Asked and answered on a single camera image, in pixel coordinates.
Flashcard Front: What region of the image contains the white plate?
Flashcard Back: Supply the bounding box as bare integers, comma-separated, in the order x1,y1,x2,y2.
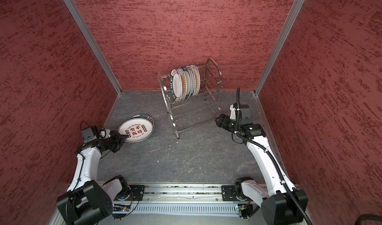
170,69,183,102
181,66,191,99
118,118,154,143
177,68,187,101
131,114,154,126
186,65,196,98
190,64,201,97

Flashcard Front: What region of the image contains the stainless steel dish rack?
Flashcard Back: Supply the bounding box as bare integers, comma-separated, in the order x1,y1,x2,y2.
157,58,225,139

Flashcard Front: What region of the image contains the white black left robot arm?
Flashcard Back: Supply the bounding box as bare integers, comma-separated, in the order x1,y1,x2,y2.
56,131,132,225

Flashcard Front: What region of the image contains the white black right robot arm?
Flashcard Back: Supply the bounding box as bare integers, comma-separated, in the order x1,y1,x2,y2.
215,103,312,225

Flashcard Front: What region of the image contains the left small circuit board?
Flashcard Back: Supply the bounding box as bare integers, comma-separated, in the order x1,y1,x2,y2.
113,204,131,212

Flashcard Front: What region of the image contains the black corrugated right cable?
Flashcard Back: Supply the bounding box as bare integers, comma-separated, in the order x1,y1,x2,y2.
231,86,313,225

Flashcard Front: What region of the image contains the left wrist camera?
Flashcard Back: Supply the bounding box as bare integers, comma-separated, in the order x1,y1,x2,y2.
81,125,110,144

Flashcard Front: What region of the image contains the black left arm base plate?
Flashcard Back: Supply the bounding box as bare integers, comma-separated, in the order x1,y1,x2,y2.
114,185,146,202

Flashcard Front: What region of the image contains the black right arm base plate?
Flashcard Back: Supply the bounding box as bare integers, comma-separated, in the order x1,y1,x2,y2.
221,185,249,202

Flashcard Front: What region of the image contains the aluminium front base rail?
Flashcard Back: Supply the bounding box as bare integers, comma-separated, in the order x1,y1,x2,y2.
110,179,262,219

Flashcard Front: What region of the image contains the aluminium right corner post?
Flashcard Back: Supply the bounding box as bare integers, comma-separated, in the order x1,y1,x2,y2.
254,0,305,97

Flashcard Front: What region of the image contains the aluminium corner post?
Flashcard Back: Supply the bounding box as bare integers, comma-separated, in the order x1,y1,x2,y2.
254,0,305,97
63,0,123,96

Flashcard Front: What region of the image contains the aluminium left corner post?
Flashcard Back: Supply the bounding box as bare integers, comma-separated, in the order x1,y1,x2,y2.
63,0,123,96

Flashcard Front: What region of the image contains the black cable bottom right corner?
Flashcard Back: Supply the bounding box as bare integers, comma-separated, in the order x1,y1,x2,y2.
354,213,382,225

